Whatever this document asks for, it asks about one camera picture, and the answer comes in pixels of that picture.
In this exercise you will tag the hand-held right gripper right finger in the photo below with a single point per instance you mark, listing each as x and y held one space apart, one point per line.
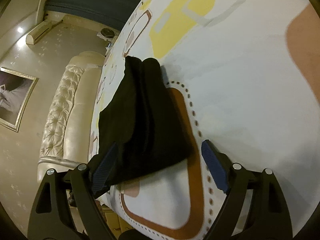
215 166

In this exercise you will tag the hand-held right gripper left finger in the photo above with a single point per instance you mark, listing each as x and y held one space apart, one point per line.
105 170

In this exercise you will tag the black pants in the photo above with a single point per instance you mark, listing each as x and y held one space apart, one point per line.
145 120

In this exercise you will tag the cream tufted headboard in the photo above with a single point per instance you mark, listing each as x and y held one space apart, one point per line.
67 110

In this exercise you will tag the bed with printed sheet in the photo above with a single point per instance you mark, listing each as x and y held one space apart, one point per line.
245 67

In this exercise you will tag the small white fan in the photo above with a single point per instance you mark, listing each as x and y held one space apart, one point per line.
106 33

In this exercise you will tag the ceiling spotlight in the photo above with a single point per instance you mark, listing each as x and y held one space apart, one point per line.
20 29

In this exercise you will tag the dark teal curtain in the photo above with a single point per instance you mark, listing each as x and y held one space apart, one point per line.
105 2

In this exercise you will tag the framed wall picture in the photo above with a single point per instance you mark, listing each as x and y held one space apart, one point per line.
15 97

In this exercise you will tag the white wall air conditioner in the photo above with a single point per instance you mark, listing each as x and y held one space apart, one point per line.
41 32

